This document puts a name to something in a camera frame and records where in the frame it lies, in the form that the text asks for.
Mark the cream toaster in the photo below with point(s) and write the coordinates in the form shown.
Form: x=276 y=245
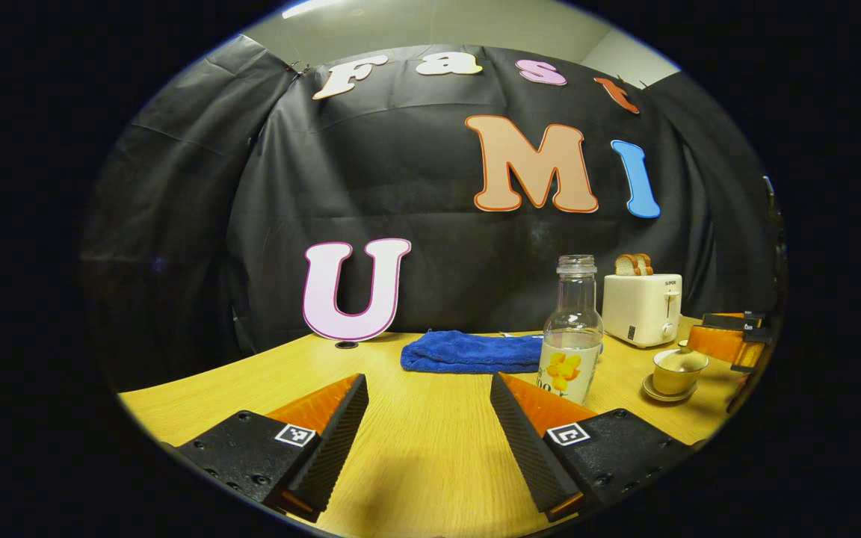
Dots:
x=640 y=310

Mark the bread slice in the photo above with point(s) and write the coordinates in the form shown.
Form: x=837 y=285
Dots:
x=626 y=265
x=646 y=263

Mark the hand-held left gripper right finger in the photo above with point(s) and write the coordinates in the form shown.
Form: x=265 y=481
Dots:
x=524 y=448

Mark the blue towel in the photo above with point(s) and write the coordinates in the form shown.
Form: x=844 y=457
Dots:
x=468 y=351

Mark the cream saucer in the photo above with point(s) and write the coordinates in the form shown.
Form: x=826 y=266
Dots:
x=658 y=394

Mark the black backdrop cloth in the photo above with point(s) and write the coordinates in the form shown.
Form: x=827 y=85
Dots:
x=438 y=246

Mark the cream teacup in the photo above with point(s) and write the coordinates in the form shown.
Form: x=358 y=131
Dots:
x=673 y=381

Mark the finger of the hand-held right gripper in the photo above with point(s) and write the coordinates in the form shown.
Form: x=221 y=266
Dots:
x=716 y=342
x=752 y=351

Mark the clear water bottle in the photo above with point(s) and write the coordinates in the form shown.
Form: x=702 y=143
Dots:
x=571 y=329

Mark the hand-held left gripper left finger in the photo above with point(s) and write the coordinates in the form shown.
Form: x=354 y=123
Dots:
x=337 y=441

